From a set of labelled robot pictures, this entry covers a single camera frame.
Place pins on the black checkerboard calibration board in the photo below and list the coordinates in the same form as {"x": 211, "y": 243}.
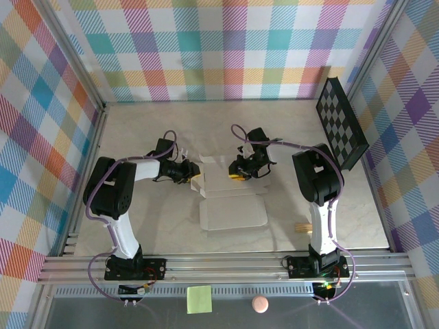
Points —
{"x": 339, "y": 123}

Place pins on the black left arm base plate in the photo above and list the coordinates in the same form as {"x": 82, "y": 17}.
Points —
{"x": 154, "y": 267}

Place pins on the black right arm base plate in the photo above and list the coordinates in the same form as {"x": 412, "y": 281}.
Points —
{"x": 298, "y": 267}

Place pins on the small wooden block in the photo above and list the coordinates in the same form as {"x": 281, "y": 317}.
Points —
{"x": 302, "y": 228}

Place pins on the small circuit board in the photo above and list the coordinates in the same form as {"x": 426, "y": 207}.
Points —
{"x": 326, "y": 290}
{"x": 132, "y": 290}

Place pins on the white paper box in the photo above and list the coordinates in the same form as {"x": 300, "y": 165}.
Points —
{"x": 233, "y": 209}

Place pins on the aluminium side rail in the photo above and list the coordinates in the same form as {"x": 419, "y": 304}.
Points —
{"x": 98, "y": 130}
{"x": 383, "y": 212}

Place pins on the aluminium corner post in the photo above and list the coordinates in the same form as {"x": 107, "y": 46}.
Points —
{"x": 72, "y": 51}
{"x": 375, "y": 48}

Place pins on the green sticky note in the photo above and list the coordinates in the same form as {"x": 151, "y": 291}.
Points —
{"x": 199, "y": 300}

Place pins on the slotted metal strip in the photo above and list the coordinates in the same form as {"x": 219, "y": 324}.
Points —
{"x": 240, "y": 291}

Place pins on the pink round disc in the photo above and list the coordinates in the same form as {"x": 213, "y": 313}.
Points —
{"x": 259, "y": 304}

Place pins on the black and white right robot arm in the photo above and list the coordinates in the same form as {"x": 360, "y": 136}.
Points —
{"x": 319, "y": 171}

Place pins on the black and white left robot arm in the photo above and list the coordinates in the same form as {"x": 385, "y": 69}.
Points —
{"x": 109, "y": 192}

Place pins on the aluminium mounting rail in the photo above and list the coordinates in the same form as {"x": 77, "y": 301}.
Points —
{"x": 223, "y": 270}

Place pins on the clear acrylic panel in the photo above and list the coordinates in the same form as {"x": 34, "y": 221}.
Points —
{"x": 103, "y": 315}

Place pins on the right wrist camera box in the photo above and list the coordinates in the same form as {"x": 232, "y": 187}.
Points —
{"x": 245, "y": 151}

